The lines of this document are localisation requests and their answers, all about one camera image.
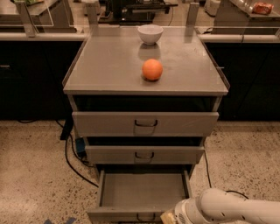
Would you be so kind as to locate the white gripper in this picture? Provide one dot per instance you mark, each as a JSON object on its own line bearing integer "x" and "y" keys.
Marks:
{"x": 184, "y": 212}

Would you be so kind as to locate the grey bottom drawer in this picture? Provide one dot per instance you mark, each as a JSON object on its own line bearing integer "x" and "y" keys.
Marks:
{"x": 138, "y": 197}

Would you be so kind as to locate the grey drawer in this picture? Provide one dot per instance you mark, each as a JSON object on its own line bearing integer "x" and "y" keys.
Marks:
{"x": 144, "y": 155}
{"x": 138, "y": 197}
{"x": 144, "y": 124}

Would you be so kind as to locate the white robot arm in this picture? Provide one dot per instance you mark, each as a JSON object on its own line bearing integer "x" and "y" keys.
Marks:
{"x": 215, "y": 206}

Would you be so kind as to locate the grey middle drawer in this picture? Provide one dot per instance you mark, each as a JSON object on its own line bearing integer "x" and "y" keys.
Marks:
{"x": 144, "y": 155}

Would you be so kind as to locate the grey metal drawer cabinet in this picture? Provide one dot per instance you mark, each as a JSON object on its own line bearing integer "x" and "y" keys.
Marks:
{"x": 107, "y": 77}

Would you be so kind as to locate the grey top drawer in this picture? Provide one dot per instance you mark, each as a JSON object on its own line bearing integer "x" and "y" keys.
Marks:
{"x": 144, "y": 124}

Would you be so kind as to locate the blue power box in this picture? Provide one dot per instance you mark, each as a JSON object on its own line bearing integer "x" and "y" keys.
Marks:
{"x": 80, "y": 146}

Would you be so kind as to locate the orange fruit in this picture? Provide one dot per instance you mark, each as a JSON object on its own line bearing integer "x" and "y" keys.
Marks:
{"x": 152, "y": 69}

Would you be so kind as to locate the white bowl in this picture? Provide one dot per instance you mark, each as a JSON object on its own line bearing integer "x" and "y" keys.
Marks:
{"x": 150, "y": 33}

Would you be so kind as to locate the black machine in background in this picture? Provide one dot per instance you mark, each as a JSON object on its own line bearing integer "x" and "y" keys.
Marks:
{"x": 133, "y": 12}

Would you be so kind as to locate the grey background table right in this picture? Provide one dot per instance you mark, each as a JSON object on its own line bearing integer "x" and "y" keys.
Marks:
{"x": 236, "y": 17}

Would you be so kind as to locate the grey background table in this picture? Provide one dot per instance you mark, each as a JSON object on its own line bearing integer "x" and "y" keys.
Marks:
{"x": 49, "y": 16}
{"x": 236, "y": 17}

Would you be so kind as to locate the orange snack bag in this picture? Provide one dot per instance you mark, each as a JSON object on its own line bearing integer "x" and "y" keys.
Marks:
{"x": 262, "y": 8}

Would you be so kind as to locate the grey background table left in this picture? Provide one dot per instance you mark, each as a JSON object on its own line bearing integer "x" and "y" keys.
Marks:
{"x": 49, "y": 16}

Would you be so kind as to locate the white counter rail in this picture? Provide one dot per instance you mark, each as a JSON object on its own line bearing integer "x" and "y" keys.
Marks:
{"x": 209, "y": 38}

